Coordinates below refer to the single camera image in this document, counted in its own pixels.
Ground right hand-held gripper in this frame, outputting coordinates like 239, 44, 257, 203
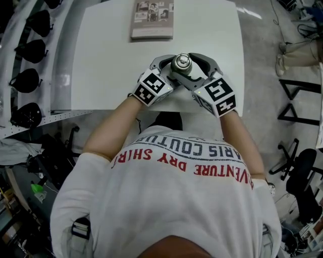
174, 53, 238, 118

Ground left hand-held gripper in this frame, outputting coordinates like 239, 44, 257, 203
133, 54, 183, 107

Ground person's left forearm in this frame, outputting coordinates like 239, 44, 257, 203
81, 96, 148, 161

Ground person's right forearm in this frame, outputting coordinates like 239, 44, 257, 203
218, 110, 266, 180

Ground grey book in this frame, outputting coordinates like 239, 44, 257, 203
129, 0, 175, 42

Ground person's black trousers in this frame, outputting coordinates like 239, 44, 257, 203
148, 111, 184, 131

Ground white metal shelf rack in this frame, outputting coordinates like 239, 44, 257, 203
0, 0, 94, 140

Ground white printed t-shirt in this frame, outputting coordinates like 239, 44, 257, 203
50, 125, 283, 258

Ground patterned stool cushion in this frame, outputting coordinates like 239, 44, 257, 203
264, 180, 277, 196

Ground black office chair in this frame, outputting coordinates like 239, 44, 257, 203
39, 125, 82, 190
268, 138, 323, 223

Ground white cloth pile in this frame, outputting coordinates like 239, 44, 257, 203
0, 137, 44, 166

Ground green plastic object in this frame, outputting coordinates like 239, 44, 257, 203
30, 183, 47, 203

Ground person's neck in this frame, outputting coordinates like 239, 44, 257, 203
139, 235, 210, 258

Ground white side table black frame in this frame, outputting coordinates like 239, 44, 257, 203
277, 78, 323, 150

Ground grey harness strap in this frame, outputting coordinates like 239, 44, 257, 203
262, 224, 275, 258
70, 217, 91, 258

